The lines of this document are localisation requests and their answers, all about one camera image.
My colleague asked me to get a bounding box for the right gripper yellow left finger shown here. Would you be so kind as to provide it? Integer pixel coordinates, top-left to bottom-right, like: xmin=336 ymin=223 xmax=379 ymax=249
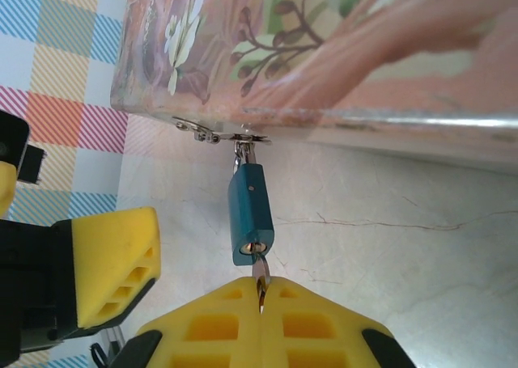
xmin=108 ymin=277 xmax=264 ymax=368

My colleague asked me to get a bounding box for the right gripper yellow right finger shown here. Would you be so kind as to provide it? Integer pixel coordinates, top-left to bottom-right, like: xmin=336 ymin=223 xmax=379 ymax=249
xmin=260 ymin=277 xmax=418 ymax=368

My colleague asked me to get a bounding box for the small silver key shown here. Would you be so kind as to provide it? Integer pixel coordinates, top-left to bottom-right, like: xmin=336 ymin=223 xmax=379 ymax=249
xmin=250 ymin=251 xmax=271 ymax=317

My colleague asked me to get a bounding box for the small blue padlock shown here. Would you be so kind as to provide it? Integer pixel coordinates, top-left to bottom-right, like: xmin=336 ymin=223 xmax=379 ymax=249
xmin=227 ymin=140 xmax=277 ymax=269

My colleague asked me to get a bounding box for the floral printed tin box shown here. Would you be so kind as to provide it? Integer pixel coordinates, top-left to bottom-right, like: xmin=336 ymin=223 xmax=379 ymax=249
xmin=109 ymin=0 xmax=518 ymax=176

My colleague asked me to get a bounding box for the metal hasp latch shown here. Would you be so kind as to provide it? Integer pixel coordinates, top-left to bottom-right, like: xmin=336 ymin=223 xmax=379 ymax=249
xmin=172 ymin=115 xmax=273 ymax=147

